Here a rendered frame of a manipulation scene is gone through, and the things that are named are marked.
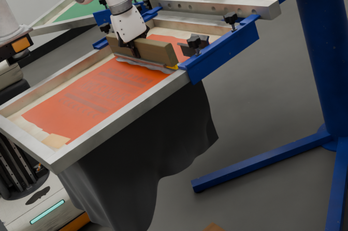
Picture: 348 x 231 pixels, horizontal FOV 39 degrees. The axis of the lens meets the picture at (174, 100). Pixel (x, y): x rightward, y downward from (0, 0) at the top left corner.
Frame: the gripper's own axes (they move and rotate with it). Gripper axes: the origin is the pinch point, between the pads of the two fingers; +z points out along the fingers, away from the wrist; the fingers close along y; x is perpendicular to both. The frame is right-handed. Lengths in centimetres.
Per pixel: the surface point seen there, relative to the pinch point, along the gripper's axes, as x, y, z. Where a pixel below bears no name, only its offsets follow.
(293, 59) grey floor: -86, -149, 100
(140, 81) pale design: 9.5, 9.2, 5.7
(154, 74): 10.9, 4.3, 5.8
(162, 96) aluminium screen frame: 28.5, 13.3, 5.1
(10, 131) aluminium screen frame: -4, 50, 1
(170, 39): -6.6, -16.5, 5.5
